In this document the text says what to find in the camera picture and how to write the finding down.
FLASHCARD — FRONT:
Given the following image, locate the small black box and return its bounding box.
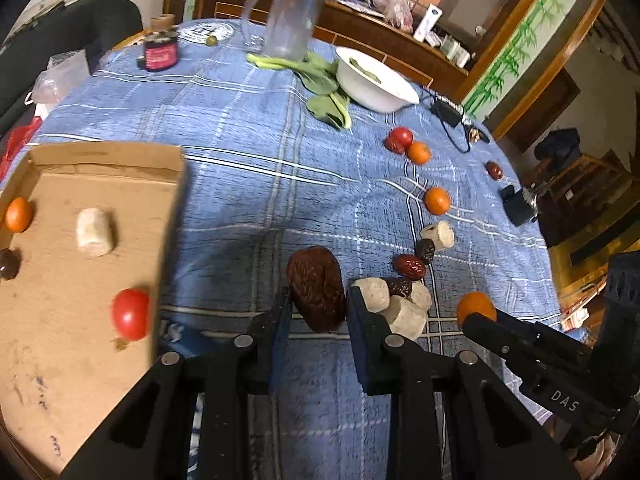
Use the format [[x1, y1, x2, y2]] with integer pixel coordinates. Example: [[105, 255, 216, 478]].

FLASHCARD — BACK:
[[501, 185, 538, 227]]

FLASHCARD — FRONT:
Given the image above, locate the black power adapter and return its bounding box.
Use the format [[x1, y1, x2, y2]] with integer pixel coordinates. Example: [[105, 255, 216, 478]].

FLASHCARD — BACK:
[[432, 99, 466, 127]]

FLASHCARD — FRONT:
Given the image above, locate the red plastic bag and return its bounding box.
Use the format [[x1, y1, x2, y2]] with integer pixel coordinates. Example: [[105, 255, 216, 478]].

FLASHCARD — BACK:
[[0, 119, 42, 181]]

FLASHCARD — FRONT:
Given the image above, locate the clear plastic bag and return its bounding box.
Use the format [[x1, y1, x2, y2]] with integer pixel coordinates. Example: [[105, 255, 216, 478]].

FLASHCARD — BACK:
[[24, 51, 92, 107]]

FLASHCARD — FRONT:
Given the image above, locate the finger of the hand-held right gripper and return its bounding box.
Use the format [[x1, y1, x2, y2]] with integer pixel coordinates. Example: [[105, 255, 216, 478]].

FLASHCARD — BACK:
[[461, 310, 596, 393]]

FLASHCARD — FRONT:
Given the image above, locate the dark jar with cork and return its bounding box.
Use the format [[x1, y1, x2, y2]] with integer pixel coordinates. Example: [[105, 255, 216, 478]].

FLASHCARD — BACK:
[[138, 15, 179, 72]]

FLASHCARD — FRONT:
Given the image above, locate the black leather sofa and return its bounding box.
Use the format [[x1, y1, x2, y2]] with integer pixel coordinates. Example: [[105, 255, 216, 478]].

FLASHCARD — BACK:
[[0, 0, 143, 136]]

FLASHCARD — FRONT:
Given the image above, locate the white bowl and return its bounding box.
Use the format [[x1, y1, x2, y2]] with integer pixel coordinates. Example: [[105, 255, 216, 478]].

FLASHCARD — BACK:
[[335, 46, 421, 113]]

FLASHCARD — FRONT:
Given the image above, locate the black cable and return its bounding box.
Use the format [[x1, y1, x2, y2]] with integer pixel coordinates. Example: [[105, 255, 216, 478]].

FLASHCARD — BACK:
[[417, 87, 473, 154]]

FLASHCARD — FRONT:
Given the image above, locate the red tomato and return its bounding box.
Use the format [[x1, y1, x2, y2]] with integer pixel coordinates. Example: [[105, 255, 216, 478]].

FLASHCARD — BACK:
[[111, 288, 151, 342], [385, 127, 415, 155]]

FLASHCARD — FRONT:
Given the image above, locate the cardboard box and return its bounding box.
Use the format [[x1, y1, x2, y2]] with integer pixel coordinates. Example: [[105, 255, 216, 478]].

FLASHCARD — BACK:
[[0, 142, 187, 478]]

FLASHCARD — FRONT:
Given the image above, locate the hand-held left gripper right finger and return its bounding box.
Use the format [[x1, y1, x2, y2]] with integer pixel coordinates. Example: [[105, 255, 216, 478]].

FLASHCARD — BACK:
[[346, 286, 581, 480]]

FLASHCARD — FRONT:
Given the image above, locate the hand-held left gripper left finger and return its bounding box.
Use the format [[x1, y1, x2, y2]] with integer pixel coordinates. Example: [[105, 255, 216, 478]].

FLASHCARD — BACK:
[[60, 287, 296, 480]]

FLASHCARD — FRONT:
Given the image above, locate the white tube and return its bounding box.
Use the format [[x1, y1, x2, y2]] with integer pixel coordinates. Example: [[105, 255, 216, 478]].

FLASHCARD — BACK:
[[413, 4, 444, 44]]

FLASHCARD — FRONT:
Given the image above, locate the wooden sideboard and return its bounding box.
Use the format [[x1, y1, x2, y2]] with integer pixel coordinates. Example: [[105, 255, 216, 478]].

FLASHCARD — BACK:
[[192, 0, 473, 92]]

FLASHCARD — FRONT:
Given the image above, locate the blue white packet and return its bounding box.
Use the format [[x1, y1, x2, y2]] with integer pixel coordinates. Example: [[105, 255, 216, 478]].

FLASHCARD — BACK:
[[159, 317, 211, 358]]

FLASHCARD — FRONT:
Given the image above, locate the large brown dried date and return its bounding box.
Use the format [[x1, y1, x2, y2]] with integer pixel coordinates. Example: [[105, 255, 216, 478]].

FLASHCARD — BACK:
[[286, 246, 347, 333]]

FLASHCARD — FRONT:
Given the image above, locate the translucent plastic bag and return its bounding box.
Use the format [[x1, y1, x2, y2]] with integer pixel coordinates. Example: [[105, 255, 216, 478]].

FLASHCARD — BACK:
[[356, 0, 416, 28]]

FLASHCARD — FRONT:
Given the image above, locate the clear glass pitcher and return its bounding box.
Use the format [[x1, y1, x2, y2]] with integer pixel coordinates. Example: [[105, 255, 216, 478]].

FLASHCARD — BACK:
[[241, 0, 326, 60]]

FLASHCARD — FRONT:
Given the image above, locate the blue plaid tablecloth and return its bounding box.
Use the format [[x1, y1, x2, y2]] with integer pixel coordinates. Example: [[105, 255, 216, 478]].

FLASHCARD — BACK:
[[0, 19, 568, 480]]

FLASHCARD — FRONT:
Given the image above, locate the green bok choy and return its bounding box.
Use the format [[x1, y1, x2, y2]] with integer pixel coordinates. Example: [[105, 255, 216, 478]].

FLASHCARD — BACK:
[[246, 51, 353, 130]]

